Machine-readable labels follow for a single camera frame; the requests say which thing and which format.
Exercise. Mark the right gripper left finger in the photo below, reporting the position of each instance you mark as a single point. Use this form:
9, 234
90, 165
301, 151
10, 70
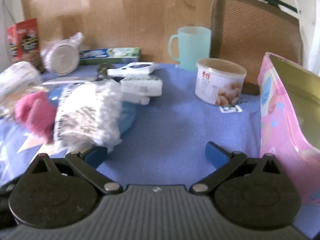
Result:
85, 165

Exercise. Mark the green toothpaste box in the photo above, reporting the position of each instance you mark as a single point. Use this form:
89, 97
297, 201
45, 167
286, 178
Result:
109, 55

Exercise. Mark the white tissue pack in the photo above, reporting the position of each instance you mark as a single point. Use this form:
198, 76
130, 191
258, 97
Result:
19, 75

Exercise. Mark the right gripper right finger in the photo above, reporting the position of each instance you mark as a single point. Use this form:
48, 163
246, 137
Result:
226, 164

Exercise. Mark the white snack can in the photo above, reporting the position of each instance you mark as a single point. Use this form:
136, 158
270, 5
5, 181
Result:
219, 82

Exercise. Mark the pink yarn ball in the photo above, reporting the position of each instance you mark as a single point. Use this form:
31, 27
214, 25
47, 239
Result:
36, 113

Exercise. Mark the white patterned cloth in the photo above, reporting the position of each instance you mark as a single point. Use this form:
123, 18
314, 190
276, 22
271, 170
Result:
87, 115

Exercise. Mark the white cream box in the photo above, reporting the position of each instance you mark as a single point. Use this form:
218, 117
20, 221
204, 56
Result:
134, 68

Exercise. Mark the bagged paper cups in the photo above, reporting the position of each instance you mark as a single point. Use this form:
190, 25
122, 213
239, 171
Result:
62, 57

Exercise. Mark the blue glasses case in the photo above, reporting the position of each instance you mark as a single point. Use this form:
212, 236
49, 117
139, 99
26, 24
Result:
125, 120

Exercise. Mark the green correction tape dispenser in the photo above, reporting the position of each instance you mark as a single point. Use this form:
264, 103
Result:
102, 71

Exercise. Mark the red cereal box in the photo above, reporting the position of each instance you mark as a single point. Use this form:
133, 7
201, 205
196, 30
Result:
24, 44

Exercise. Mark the pink macaron biscuit tin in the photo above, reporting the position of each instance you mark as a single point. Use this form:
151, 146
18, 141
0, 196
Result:
289, 107

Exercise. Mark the small white tissue packet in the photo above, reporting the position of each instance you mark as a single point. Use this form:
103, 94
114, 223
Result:
139, 89

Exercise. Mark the wooden board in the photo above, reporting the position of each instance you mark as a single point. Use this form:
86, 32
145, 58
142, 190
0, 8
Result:
146, 24

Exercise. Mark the mint green plastic mug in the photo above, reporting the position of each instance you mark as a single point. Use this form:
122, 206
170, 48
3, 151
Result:
193, 44

